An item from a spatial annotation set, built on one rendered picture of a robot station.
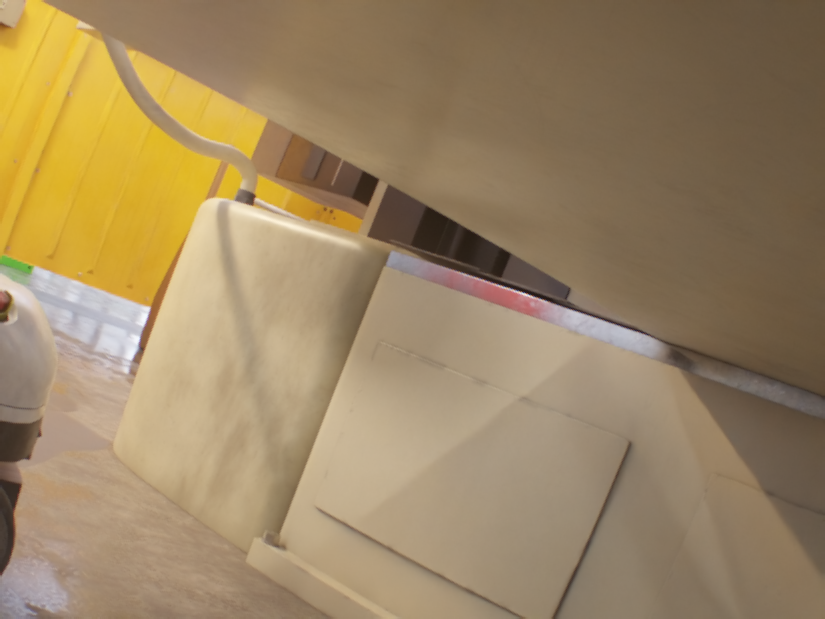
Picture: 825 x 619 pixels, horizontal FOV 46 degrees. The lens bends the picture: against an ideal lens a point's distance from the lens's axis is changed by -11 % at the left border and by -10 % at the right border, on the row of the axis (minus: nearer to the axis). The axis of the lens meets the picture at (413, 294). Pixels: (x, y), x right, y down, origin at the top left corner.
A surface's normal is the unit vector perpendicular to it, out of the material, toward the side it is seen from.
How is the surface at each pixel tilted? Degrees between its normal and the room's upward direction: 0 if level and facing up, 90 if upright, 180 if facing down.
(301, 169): 90
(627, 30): 180
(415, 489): 90
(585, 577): 90
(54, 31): 90
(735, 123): 180
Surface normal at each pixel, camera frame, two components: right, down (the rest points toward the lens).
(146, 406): -0.69, -0.29
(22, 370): 0.88, 0.25
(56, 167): 0.72, 0.26
